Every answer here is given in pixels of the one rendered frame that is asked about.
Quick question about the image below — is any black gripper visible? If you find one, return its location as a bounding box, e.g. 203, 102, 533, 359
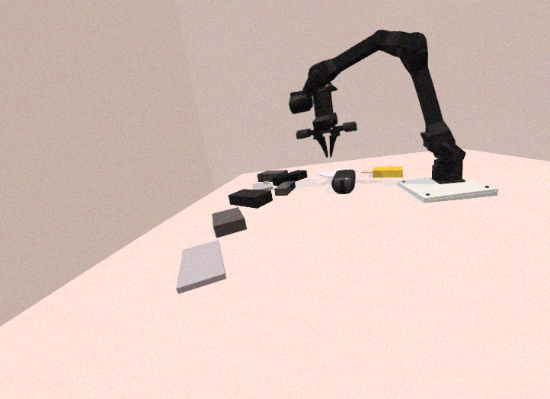
296, 107, 357, 158

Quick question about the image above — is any white sheet of paper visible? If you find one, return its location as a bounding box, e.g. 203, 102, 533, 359
318, 168, 353, 178

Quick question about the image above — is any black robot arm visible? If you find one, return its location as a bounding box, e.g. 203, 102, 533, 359
289, 30, 466, 184

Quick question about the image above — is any yellow flat block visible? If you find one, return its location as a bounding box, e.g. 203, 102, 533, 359
373, 166, 403, 178

